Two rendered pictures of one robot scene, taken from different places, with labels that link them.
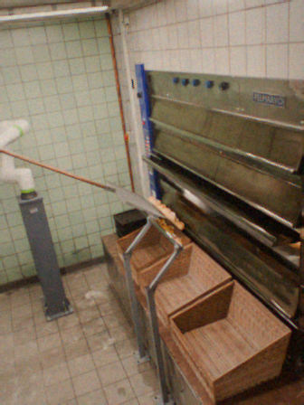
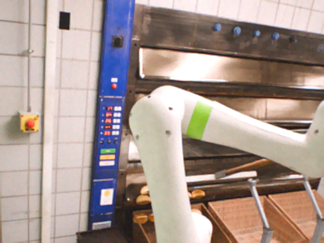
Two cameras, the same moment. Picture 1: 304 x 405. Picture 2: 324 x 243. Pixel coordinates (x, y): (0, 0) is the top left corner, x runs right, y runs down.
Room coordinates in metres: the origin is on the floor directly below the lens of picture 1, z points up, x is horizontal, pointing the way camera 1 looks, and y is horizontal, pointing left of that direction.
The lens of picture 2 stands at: (3.56, 2.00, 1.98)
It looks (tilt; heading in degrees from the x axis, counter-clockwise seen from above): 20 degrees down; 260
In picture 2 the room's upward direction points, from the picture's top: 7 degrees clockwise
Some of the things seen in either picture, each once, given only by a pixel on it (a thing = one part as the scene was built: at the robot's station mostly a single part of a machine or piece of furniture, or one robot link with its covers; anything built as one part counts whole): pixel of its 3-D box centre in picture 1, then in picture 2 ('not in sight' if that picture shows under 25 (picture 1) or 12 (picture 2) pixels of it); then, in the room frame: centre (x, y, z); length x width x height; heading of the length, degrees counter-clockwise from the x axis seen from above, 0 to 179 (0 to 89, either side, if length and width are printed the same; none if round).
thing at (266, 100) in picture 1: (205, 90); (262, 42); (2.48, -0.41, 1.99); 1.80 x 0.08 x 0.21; 18
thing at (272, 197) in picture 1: (206, 163); (250, 109); (2.47, -0.38, 1.54); 1.79 x 0.11 x 0.19; 18
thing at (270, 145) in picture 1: (204, 123); (259, 71); (2.47, -0.38, 1.80); 1.79 x 0.11 x 0.19; 18
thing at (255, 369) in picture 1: (225, 334); (310, 219); (1.80, -0.32, 0.72); 0.56 x 0.49 x 0.28; 18
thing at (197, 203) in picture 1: (213, 214); (237, 158); (2.48, -0.41, 1.16); 1.80 x 0.06 x 0.04; 18
